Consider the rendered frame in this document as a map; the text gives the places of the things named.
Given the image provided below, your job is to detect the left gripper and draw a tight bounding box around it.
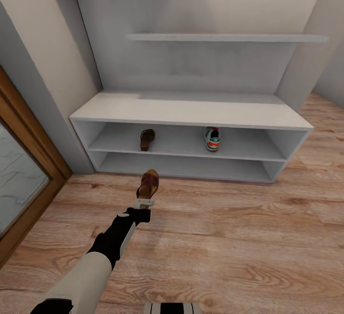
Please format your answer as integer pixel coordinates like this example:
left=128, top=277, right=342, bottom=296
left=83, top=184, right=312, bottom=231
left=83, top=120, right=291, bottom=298
left=127, top=207, right=151, bottom=224

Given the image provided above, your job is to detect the gym shoe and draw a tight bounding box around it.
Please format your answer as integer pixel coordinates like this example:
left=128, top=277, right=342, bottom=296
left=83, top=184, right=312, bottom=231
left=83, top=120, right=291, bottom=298
left=204, top=127, right=220, bottom=151

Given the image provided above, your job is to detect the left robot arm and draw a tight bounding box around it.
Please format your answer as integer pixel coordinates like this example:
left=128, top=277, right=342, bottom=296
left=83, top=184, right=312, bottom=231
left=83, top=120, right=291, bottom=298
left=28, top=198, right=155, bottom=314

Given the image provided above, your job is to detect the sandal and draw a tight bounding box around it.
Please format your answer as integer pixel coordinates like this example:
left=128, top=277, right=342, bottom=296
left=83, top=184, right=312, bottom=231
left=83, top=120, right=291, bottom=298
left=140, top=129, right=155, bottom=151
left=136, top=169, right=159, bottom=209

